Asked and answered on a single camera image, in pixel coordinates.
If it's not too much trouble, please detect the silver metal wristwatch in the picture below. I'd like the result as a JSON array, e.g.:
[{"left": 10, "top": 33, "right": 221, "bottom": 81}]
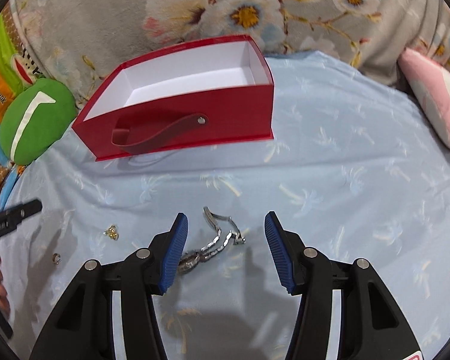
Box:
[{"left": 177, "top": 206, "right": 246, "bottom": 275}]

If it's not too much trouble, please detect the red open jewelry box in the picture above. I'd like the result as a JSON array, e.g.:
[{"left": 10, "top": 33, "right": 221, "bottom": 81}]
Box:
[{"left": 72, "top": 35, "right": 275, "bottom": 161}]

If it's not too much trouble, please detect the gold earring cluster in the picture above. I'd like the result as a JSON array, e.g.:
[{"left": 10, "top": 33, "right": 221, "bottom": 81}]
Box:
[{"left": 104, "top": 225, "right": 119, "bottom": 241}]

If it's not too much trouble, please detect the green round cushion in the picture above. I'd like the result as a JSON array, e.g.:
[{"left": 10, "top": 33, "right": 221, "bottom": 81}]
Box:
[{"left": 0, "top": 78, "right": 77, "bottom": 166}]

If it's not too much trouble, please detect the light blue bed sheet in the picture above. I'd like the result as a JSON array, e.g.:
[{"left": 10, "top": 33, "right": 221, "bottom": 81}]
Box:
[{"left": 0, "top": 53, "right": 450, "bottom": 359}]

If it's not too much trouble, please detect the colourful patterned fabric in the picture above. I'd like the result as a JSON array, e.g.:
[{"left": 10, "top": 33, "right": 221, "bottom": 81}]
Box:
[{"left": 0, "top": 7, "right": 43, "bottom": 210}]

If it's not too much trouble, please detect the grey floral blanket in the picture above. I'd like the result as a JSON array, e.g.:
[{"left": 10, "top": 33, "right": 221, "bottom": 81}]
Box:
[{"left": 10, "top": 0, "right": 450, "bottom": 104}]

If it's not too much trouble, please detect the pink white plush pillow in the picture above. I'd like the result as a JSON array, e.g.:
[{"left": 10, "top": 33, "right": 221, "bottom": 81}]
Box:
[{"left": 398, "top": 48, "right": 450, "bottom": 149}]

